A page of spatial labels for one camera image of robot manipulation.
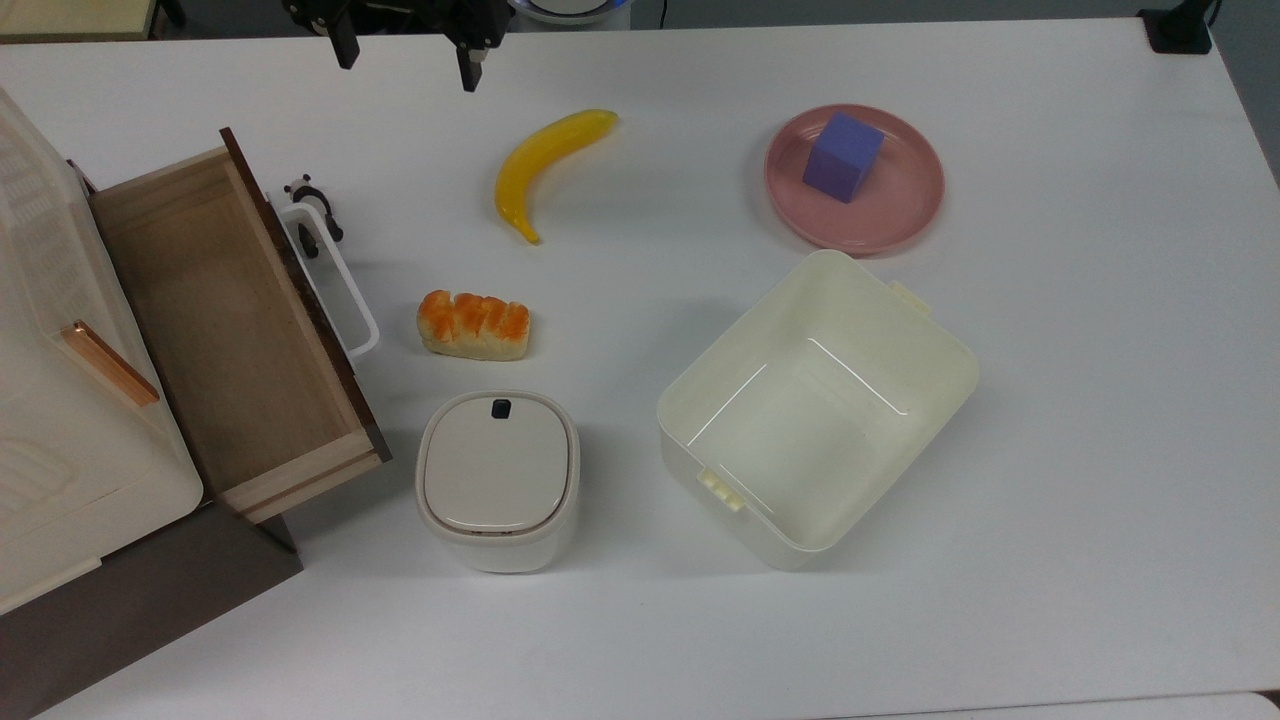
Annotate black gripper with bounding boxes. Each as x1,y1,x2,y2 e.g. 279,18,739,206
283,0,513,94

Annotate wooden drawer with white handle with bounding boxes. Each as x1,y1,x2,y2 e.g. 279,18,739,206
90,127,393,526

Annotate dark wood drawer cabinet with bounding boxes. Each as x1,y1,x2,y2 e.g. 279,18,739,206
0,160,306,720

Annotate yellow toy banana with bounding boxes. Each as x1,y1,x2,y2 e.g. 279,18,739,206
494,108,621,246

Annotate small panda figurine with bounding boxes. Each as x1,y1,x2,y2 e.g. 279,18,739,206
283,175,346,259

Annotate toy bread loaf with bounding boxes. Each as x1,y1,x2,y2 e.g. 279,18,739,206
416,289,532,362

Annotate light wooden desk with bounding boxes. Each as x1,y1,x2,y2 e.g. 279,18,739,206
0,0,161,43

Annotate small cream lidded trash can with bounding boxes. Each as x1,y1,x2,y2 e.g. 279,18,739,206
414,390,581,574

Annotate orange box latch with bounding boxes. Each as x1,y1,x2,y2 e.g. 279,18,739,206
60,320,161,408

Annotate purple cube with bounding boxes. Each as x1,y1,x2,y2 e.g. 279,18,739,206
802,111,887,205

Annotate pink plate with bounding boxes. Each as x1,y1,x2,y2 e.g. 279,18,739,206
764,103,946,257

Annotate cream plastic basket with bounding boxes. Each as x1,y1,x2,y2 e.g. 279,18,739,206
656,249,981,572

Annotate black table clamp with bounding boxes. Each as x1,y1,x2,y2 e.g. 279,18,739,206
1138,0,1223,56

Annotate cream storage box with handles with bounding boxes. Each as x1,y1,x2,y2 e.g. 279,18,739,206
0,85,206,616

